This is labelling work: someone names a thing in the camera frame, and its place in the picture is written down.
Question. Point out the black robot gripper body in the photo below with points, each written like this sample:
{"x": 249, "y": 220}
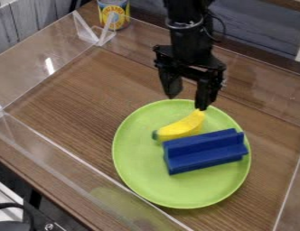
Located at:
{"x": 189, "y": 54}

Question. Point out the blue T-shaped block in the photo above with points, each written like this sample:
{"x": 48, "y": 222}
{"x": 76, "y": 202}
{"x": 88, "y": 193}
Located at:
{"x": 205, "y": 150}

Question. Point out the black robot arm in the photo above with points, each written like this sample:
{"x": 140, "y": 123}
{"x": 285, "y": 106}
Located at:
{"x": 189, "y": 12}

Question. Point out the green round plate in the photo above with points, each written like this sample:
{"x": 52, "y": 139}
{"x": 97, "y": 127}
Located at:
{"x": 140, "y": 165}

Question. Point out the yellow and blue can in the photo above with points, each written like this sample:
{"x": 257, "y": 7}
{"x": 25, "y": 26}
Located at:
{"x": 116, "y": 10}

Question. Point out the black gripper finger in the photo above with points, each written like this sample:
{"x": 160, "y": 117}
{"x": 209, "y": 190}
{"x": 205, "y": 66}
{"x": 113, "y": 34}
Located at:
{"x": 208, "y": 88}
{"x": 170, "y": 81}

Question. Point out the yellow toy banana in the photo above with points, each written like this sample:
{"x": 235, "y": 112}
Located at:
{"x": 187, "y": 127}

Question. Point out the clear acrylic enclosure wall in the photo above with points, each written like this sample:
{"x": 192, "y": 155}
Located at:
{"x": 72, "y": 82}

